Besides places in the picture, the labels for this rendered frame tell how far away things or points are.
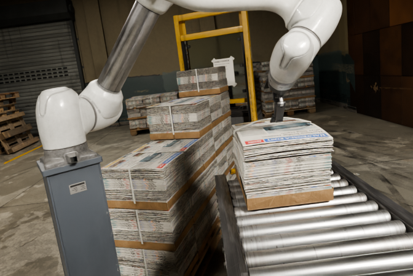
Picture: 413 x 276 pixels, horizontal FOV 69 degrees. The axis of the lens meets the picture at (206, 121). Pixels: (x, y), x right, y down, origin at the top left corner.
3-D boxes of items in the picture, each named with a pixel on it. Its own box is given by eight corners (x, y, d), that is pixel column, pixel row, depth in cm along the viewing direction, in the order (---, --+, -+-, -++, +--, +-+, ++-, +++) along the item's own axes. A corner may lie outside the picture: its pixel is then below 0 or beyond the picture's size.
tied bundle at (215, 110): (168, 131, 241) (163, 102, 237) (182, 123, 268) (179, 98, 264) (212, 128, 228) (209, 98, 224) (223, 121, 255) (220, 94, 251)
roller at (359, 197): (232, 219, 100) (232, 225, 104) (373, 202, 100) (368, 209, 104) (230, 205, 103) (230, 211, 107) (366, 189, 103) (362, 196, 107)
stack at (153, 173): (123, 305, 174) (96, 168, 160) (193, 210, 282) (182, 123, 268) (184, 316, 161) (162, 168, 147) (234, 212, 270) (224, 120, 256)
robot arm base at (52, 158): (46, 172, 102) (43, 156, 101) (39, 160, 120) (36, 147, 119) (101, 158, 112) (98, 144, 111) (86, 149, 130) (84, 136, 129)
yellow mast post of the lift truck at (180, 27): (194, 179, 336) (173, 15, 307) (196, 176, 344) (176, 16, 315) (202, 179, 333) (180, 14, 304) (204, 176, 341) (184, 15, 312)
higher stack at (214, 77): (193, 211, 282) (174, 71, 260) (203, 197, 309) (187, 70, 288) (233, 212, 269) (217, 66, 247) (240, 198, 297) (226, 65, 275)
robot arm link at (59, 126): (32, 150, 112) (18, 91, 108) (69, 138, 129) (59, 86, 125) (65, 150, 106) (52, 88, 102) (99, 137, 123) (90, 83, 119)
